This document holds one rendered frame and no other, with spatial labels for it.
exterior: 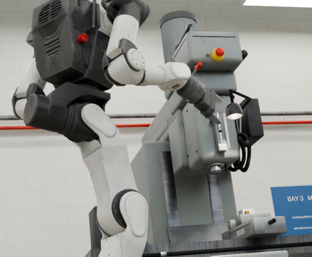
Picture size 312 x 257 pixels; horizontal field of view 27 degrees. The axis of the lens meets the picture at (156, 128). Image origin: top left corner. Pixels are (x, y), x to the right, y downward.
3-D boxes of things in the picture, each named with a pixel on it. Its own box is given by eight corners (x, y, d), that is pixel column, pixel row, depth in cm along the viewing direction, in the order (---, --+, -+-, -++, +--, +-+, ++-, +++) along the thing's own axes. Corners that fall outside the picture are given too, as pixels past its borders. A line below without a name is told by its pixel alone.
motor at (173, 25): (208, 65, 329) (200, 10, 340) (171, 64, 324) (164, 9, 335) (197, 80, 348) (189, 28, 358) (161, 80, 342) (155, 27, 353)
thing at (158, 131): (223, 121, 315) (217, 84, 321) (179, 122, 309) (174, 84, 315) (179, 168, 387) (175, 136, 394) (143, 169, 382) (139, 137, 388)
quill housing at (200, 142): (243, 158, 289) (232, 93, 299) (199, 159, 283) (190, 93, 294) (228, 170, 306) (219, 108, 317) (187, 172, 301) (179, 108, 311)
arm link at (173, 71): (193, 78, 232) (171, 77, 222) (176, 88, 238) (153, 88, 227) (188, 62, 234) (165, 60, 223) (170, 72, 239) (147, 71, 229)
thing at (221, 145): (227, 150, 284) (221, 106, 291) (219, 150, 283) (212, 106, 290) (224, 152, 288) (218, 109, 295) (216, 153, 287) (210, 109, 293)
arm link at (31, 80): (25, 100, 234) (46, 54, 245) (1, 106, 241) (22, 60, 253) (46, 119, 241) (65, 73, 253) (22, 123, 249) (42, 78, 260)
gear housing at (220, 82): (239, 90, 297) (236, 70, 300) (189, 90, 290) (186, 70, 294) (215, 116, 327) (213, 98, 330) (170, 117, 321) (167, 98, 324)
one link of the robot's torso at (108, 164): (126, 234, 213) (73, 107, 218) (101, 243, 227) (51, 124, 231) (160, 218, 223) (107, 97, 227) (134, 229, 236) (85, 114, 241)
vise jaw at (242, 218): (272, 221, 283) (270, 212, 284) (241, 223, 278) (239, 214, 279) (266, 224, 288) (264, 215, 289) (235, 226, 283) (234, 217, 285)
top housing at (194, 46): (244, 61, 291) (239, 29, 297) (190, 61, 284) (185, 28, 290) (212, 101, 334) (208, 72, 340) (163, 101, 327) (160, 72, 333)
